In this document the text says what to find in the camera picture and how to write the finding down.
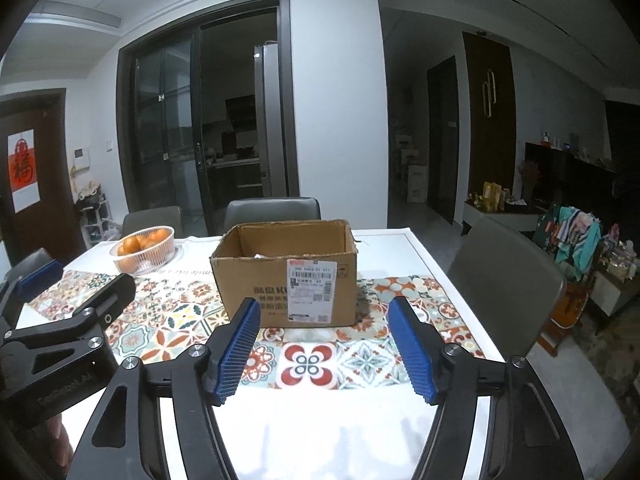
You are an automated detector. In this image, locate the brown wooden cabinet door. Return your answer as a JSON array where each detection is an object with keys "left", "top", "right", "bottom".
[{"left": 462, "top": 31, "right": 516, "bottom": 206}]

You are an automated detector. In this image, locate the colourful clothes pile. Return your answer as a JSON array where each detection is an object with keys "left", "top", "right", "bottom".
[{"left": 535, "top": 204, "right": 603, "bottom": 281}]

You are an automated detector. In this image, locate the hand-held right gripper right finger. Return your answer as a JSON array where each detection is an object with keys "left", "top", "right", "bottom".
[{"left": 387, "top": 296, "right": 586, "bottom": 480}]

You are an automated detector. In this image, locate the dark hallway door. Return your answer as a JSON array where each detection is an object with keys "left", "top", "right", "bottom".
[{"left": 427, "top": 55, "right": 460, "bottom": 225}]

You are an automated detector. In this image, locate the white plastic fruit basket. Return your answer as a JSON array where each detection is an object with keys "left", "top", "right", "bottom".
[{"left": 109, "top": 226, "right": 177, "bottom": 276}]

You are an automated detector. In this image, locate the black television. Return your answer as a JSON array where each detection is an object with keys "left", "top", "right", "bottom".
[{"left": 524, "top": 141, "right": 617, "bottom": 211}]

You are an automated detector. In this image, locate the white hallway box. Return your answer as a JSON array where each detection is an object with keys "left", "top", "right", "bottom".
[{"left": 406, "top": 165, "right": 429, "bottom": 204}]

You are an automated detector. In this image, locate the brown cardboard box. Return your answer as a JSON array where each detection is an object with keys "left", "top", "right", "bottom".
[{"left": 209, "top": 219, "right": 360, "bottom": 330}]

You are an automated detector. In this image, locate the white low cabinet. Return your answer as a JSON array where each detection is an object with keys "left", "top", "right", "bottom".
[{"left": 462, "top": 199, "right": 549, "bottom": 235}]

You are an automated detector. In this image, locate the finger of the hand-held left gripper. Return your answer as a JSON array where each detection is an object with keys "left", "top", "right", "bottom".
[
  {"left": 0, "top": 250, "right": 63, "bottom": 322},
  {"left": 0, "top": 272, "right": 137, "bottom": 350}
]

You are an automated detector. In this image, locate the brown entrance door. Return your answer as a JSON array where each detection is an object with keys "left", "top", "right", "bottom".
[{"left": 0, "top": 89, "right": 86, "bottom": 267}]

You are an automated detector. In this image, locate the red and white door poster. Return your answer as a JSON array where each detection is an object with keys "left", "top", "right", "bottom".
[{"left": 7, "top": 129, "right": 39, "bottom": 213}]

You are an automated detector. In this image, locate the white shoe rack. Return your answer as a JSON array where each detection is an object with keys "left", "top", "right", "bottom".
[{"left": 75, "top": 180, "right": 121, "bottom": 251}]

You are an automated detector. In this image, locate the orange wooden chair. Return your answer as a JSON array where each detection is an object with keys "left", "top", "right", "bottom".
[{"left": 537, "top": 280, "right": 592, "bottom": 356}]

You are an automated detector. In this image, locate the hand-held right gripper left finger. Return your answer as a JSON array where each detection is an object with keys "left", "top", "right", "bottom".
[{"left": 72, "top": 297, "right": 262, "bottom": 480}]

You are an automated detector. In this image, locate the dark sliding glass door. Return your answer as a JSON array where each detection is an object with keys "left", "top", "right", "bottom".
[{"left": 116, "top": 0, "right": 301, "bottom": 236}]

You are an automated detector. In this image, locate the grey chair back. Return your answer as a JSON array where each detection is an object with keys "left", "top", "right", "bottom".
[{"left": 223, "top": 197, "right": 322, "bottom": 236}]

